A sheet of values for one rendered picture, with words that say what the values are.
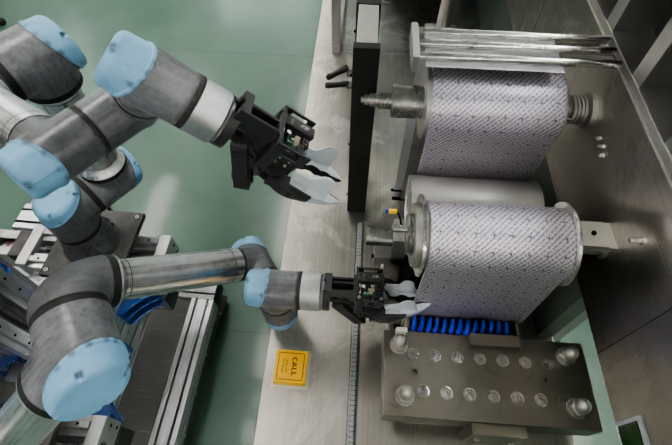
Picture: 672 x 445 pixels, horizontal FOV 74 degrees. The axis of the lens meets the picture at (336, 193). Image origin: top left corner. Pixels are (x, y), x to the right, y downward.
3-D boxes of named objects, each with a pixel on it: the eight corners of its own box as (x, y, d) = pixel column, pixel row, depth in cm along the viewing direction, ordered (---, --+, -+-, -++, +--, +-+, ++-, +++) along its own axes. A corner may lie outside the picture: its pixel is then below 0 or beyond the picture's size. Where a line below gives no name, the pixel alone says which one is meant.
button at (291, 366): (278, 351, 103) (277, 348, 101) (308, 354, 102) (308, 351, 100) (273, 384, 99) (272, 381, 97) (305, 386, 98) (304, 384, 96)
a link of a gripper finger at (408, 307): (435, 309, 83) (385, 305, 84) (429, 320, 88) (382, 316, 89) (434, 293, 85) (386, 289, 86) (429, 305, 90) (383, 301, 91)
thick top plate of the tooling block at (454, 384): (381, 338, 97) (384, 329, 93) (569, 351, 96) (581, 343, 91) (380, 419, 88) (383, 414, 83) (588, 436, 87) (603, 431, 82)
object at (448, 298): (408, 313, 96) (422, 276, 81) (520, 321, 95) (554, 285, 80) (408, 316, 96) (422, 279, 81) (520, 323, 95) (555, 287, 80)
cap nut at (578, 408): (564, 397, 85) (574, 392, 81) (583, 399, 85) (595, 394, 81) (568, 419, 83) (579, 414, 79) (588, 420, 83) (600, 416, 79)
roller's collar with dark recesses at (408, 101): (389, 101, 93) (393, 77, 87) (419, 103, 92) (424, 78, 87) (389, 124, 89) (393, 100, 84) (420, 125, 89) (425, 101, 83)
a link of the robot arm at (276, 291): (253, 278, 96) (247, 260, 89) (305, 281, 95) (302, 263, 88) (246, 314, 91) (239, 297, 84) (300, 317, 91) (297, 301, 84)
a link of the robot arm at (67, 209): (44, 227, 120) (14, 198, 109) (88, 195, 126) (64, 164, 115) (70, 252, 116) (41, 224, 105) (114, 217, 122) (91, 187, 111)
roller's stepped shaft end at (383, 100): (360, 99, 91) (361, 87, 88) (390, 101, 90) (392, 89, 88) (360, 111, 89) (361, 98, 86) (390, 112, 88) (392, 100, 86)
